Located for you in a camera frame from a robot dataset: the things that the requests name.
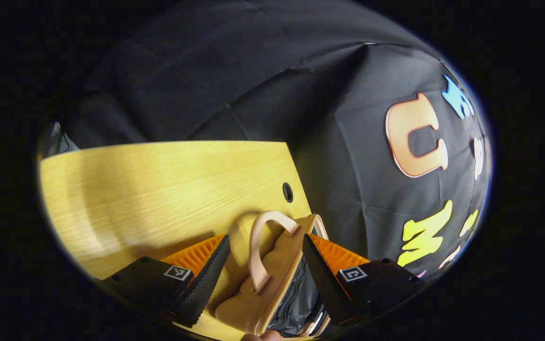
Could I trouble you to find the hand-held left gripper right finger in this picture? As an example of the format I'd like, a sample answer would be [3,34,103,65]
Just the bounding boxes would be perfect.
[302,233,427,327]

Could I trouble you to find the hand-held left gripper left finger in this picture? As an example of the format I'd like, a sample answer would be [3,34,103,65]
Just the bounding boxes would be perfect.
[95,233,231,328]

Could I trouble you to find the beige suitcase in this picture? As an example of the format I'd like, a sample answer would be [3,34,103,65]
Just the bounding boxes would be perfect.
[214,210,332,339]

